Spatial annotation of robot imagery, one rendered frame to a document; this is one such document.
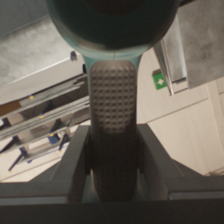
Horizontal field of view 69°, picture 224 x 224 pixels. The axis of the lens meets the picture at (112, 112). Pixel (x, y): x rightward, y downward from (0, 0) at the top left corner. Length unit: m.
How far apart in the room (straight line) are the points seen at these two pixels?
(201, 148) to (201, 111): 1.38
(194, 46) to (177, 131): 3.52
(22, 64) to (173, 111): 5.59
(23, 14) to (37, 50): 0.09
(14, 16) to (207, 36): 3.08
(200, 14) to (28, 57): 3.01
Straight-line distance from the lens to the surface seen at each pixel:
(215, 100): 6.24
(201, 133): 6.51
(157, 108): 5.53
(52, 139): 4.78
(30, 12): 0.35
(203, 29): 3.22
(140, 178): 0.16
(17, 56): 0.29
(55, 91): 4.18
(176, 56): 3.13
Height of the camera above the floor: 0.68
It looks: 15 degrees up
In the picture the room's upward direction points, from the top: 158 degrees clockwise
